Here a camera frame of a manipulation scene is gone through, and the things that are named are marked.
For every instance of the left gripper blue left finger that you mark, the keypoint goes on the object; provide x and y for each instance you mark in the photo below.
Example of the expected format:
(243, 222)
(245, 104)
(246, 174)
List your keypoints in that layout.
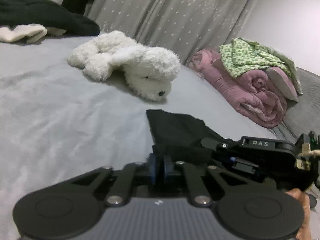
(131, 176)

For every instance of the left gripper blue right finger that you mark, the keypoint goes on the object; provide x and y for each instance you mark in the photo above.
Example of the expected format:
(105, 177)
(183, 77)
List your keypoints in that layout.
(180, 178)

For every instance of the black t-shirt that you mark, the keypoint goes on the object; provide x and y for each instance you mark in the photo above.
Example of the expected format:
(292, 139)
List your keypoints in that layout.
(179, 137)

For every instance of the person's right hand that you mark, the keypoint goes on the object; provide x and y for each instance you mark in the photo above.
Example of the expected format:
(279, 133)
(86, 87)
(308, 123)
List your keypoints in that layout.
(304, 232)

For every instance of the grey padded headboard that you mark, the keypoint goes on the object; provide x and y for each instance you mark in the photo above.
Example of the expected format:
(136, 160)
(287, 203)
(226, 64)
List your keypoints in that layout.
(302, 116)

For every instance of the folded pink quilt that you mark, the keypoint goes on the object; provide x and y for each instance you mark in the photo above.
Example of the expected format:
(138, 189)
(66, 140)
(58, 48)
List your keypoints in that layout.
(252, 94)

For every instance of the pink grey pillow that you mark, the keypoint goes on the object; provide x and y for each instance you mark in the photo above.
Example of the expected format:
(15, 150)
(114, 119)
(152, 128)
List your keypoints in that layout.
(282, 82)

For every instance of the green patterned cloth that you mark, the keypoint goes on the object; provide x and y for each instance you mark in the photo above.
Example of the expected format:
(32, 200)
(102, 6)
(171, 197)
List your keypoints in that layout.
(241, 56)

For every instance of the white plush dog toy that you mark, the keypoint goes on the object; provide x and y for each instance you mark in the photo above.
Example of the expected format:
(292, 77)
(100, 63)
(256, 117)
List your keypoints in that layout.
(148, 71)

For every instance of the grey dotted curtain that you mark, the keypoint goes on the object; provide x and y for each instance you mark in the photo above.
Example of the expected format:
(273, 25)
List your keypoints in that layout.
(183, 26)

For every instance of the white cloth by black garment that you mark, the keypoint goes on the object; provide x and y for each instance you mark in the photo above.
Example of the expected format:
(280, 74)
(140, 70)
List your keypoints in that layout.
(31, 33)

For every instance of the black garment on bed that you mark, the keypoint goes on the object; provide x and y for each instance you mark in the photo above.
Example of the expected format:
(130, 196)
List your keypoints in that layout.
(48, 14)

